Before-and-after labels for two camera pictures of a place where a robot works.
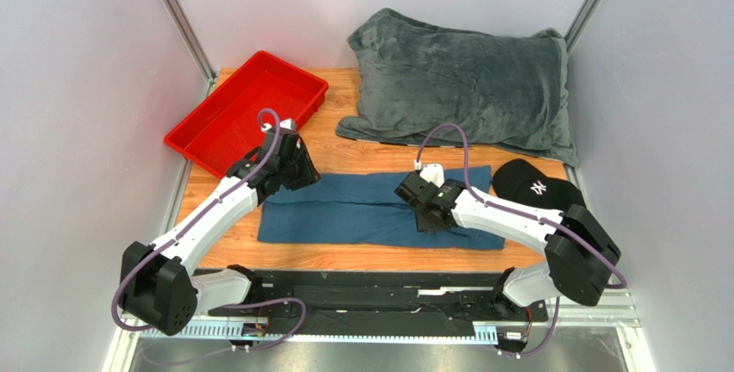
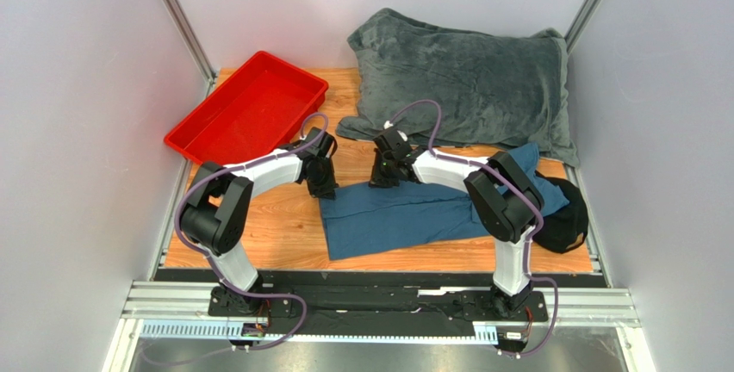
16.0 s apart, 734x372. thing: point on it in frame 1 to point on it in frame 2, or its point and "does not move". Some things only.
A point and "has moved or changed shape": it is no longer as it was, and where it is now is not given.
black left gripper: x=309 y=172 to x=325 y=190
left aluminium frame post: x=180 y=21 does not move
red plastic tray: x=227 y=128 does not move
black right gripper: x=430 y=218 to x=382 y=171
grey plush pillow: x=506 y=91 does not move
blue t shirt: x=364 y=210 has moved or changed shape
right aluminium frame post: x=592 y=1 does not move
